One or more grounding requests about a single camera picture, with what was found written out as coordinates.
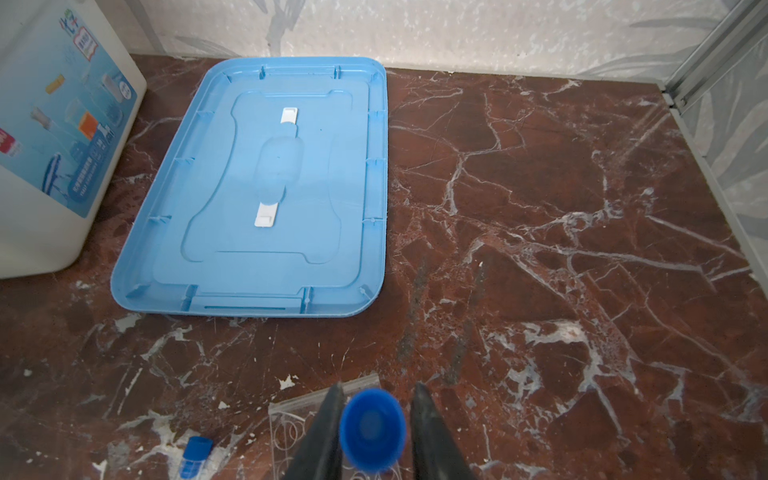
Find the blue plastic bin lid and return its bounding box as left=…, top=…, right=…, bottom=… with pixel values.
left=111, top=57, right=388, bottom=318

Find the white plastic storage bin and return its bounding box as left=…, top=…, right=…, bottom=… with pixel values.
left=1, top=1, right=147, bottom=279

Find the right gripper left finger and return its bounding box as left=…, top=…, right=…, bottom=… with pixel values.
left=282, top=383, right=346, bottom=480

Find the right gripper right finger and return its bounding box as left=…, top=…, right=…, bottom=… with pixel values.
left=410, top=382, right=475, bottom=480

